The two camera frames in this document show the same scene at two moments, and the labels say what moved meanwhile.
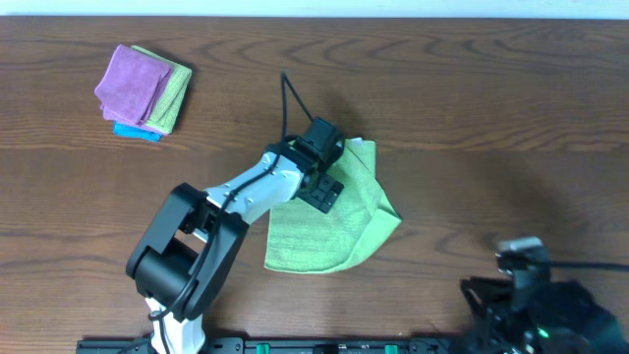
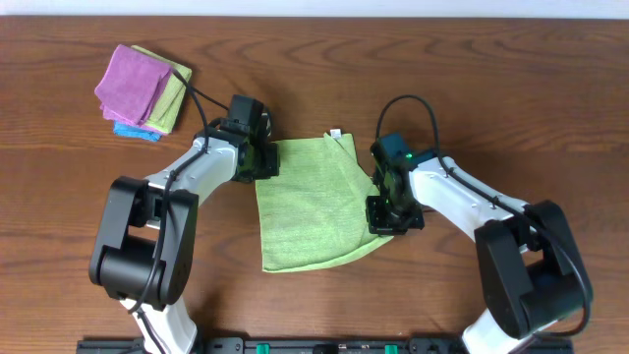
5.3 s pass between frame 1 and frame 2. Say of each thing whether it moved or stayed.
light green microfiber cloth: stayed
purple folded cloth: stayed
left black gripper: moved
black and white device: stayed
